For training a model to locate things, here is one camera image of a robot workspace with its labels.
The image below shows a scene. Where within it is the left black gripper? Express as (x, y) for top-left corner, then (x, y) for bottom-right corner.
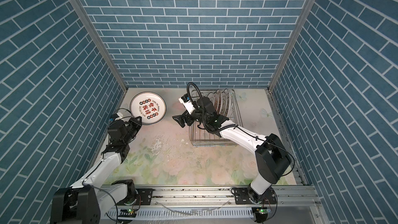
(122, 115), (142, 146)

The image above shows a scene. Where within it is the large plate green rim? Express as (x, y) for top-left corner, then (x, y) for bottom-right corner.
(130, 92), (166, 125)

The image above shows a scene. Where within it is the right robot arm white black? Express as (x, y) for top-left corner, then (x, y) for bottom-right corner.
(173, 82), (295, 204)

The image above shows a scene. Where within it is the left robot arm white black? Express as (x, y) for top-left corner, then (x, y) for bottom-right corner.
(50, 117), (143, 224)

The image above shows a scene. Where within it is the plate in rack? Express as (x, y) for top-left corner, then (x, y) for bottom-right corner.
(208, 92), (219, 113)
(216, 89), (223, 115)
(222, 89), (233, 118)

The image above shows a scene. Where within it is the left green circuit board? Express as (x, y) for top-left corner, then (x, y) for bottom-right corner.
(118, 208), (137, 219)

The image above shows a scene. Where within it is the green circuit board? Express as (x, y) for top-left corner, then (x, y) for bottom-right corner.
(118, 208), (137, 219)
(254, 207), (272, 216)

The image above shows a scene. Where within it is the right green circuit board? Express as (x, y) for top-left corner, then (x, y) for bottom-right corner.
(254, 207), (272, 216)

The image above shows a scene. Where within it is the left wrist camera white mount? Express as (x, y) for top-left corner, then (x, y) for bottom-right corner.
(109, 112), (124, 122)

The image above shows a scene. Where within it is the metal wire dish rack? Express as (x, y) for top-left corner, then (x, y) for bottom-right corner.
(189, 89), (245, 147)

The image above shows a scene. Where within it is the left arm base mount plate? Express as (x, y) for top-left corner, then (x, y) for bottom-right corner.
(136, 188), (153, 206)

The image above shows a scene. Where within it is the left aluminium corner post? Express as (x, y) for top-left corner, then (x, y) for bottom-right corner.
(69, 0), (128, 93)

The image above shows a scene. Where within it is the aluminium corner post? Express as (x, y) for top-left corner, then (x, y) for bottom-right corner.
(268, 0), (315, 92)
(69, 0), (128, 93)

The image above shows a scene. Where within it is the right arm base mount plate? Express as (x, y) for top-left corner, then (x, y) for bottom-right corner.
(231, 187), (277, 205)

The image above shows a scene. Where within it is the white slotted cable duct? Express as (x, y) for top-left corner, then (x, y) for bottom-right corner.
(118, 207), (254, 221)

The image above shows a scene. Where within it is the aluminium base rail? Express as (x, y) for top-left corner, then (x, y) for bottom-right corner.
(117, 186), (321, 208)

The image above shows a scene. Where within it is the right aluminium corner post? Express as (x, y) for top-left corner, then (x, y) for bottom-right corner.
(268, 0), (315, 92)

